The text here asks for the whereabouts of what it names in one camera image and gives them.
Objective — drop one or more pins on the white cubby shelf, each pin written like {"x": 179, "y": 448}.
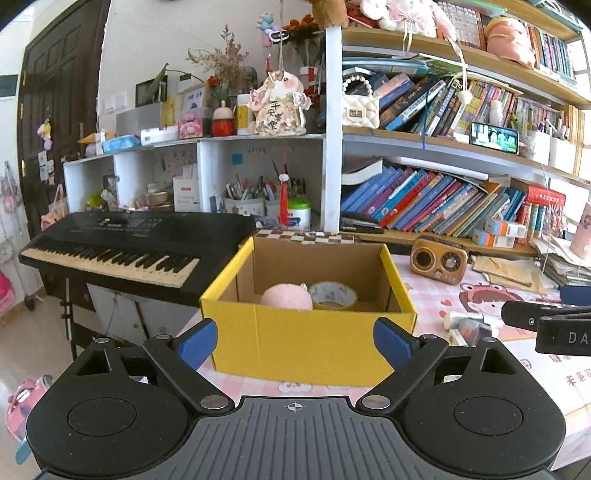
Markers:
{"x": 197, "y": 171}

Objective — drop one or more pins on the white pen holder cup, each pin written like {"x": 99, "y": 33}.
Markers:
{"x": 245, "y": 207}

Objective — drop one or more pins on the stack of papers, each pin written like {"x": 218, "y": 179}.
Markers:
{"x": 559, "y": 263}

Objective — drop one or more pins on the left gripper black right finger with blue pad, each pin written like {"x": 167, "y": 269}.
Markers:
{"x": 412, "y": 358}

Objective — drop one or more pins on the chessboard box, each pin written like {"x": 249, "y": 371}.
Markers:
{"x": 307, "y": 238}

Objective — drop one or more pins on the green lid white jar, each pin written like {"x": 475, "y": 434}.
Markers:
{"x": 298, "y": 214}

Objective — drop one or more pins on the brown retro radio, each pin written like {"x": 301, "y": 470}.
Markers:
{"x": 439, "y": 259}

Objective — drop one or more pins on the dark wooden door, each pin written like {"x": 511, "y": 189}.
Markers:
{"x": 57, "y": 101}

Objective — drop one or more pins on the black electronic keyboard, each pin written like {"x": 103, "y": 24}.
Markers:
{"x": 170, "y": 257}

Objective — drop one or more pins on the white quilted handbag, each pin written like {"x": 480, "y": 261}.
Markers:
{"x": 361, "y": 111}

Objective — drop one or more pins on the brown envelopes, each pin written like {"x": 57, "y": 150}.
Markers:
{"x": 524, "y": 274}

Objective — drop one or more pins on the grey toy car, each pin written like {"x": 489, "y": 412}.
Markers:
{"x": 473, "y": 331}

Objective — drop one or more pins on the white glue bottle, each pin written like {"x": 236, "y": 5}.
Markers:
{"x": 452, "y": 319}

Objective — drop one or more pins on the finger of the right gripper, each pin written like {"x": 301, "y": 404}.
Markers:
{"x": 576, "y": 295}
{"x": 526, "y": 315}

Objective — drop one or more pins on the yellow cardboard box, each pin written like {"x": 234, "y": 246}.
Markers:
{"x": 321, "y": 346}

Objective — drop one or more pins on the smartphone on shelf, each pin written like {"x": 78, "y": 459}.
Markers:
{"x": 494, "y": 137}

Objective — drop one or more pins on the lucky cat ornament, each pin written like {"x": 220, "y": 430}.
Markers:
{"x": 279, "y": 105}

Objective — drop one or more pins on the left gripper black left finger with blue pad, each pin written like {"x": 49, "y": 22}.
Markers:
{"x": 178, "y": 359}

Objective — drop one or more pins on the white staples box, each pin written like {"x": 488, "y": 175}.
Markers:
{"x": 456, "y": 338}

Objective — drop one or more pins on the red round doll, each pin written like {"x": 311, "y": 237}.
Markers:
{"x": 223, "y": 121}

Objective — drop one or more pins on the pink plush toy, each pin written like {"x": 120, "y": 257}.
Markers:
{"x": 288, "y": 296}

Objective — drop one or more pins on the red tassel pendant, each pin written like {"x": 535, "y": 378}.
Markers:
{"x": 284, "y": 181}

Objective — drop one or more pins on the orange white medicine box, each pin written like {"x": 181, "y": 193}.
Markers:
{"x": 501, "y": 228}

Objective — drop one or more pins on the yellow tape roll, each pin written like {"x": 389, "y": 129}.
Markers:
{"x": 331, "y": 295}

